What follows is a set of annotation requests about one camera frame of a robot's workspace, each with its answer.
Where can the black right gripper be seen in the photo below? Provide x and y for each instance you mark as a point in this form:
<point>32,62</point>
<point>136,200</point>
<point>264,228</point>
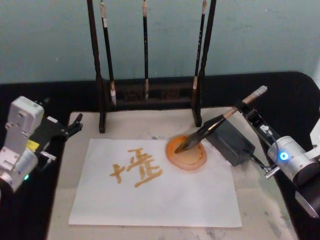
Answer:
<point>262,132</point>

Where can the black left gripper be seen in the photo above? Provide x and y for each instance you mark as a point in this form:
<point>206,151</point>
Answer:
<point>47,132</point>

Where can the large dark calligraphy brush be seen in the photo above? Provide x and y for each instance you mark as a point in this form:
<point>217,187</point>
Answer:
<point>200,133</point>

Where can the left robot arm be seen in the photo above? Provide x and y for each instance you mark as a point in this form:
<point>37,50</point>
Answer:
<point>20,117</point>

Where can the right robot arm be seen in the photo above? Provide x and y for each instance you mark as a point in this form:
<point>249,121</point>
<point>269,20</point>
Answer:
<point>292,155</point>

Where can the black wooden brush rack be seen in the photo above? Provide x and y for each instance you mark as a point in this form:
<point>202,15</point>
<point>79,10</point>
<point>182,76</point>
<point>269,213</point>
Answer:
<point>103,105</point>

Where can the black table cloth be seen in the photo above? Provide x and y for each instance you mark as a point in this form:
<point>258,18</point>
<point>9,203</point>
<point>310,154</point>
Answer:
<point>280,95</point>

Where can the orange ink dish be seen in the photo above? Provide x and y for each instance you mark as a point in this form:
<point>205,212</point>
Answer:
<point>190,158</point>

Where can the hanging brush pale tip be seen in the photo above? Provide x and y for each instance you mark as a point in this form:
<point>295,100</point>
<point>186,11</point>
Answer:
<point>198,50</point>

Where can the hanging brush white tip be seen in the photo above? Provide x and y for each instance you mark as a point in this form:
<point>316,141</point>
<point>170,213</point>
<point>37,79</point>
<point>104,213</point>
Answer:
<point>108,50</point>

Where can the hanging brush brown tip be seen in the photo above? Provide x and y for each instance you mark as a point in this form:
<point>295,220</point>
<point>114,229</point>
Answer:
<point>145,50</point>

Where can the white paper sheet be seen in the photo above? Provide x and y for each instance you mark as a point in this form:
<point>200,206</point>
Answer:
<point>155,200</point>

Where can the white felt mat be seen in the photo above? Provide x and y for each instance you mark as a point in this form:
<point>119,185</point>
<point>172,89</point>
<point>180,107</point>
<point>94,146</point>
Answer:
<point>155,232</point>

